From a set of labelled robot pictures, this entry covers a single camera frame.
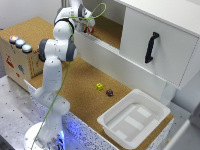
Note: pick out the green button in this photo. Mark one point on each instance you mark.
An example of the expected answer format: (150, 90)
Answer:
(26, 48)

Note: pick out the purple block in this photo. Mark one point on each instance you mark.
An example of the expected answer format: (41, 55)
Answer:
(109, 92)

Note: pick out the white plastic box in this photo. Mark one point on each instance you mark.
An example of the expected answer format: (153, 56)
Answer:
(133, 121)

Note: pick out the blue button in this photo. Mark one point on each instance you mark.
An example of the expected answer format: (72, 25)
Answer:
(20, 42)

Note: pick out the yellow block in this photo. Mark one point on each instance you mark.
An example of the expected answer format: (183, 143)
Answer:
(99, 86)

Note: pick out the white cabinet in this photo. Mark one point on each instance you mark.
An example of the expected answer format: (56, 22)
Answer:
(133, 75)

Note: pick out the wooden drawer box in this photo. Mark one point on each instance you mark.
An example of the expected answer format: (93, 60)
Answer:
(30, 28)

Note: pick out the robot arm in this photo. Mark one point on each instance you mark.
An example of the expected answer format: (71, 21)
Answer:
(52, 76)

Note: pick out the white sliding door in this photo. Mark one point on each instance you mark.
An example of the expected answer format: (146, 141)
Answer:
(173, 50)

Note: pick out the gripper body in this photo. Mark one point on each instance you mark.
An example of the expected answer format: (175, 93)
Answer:
(84, 22)

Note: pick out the red button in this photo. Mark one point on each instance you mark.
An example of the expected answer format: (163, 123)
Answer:
(13, 39)

